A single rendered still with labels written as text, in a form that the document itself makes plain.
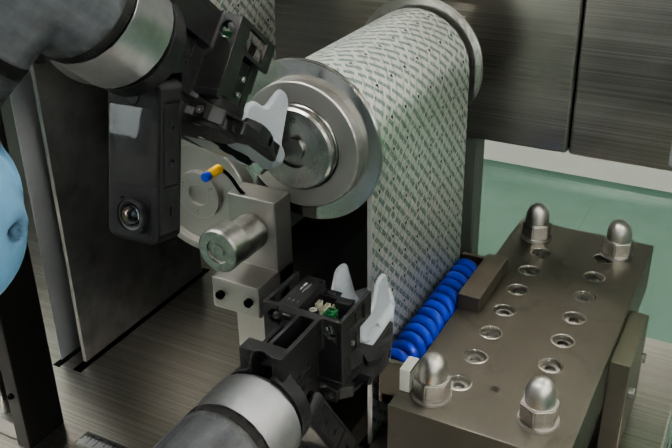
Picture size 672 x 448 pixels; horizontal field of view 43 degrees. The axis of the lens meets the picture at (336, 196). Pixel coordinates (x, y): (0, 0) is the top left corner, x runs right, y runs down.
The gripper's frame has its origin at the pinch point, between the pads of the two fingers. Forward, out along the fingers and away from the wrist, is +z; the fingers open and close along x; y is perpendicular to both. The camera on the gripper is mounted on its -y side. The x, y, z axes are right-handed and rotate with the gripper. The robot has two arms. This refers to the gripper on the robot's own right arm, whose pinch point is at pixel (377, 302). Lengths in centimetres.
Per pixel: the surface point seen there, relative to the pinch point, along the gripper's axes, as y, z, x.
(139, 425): -19.1, -7.3, 25.2
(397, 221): 6.8, 3.7, -0.2
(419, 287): -3.7, 9.6, -0.3
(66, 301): -11.8, -0.2, 41.2
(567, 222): -109, 233, 31
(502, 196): -109, 243, 60
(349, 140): 17.3, -3.1, 1.1
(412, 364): -3.6, -2.8, -4.9
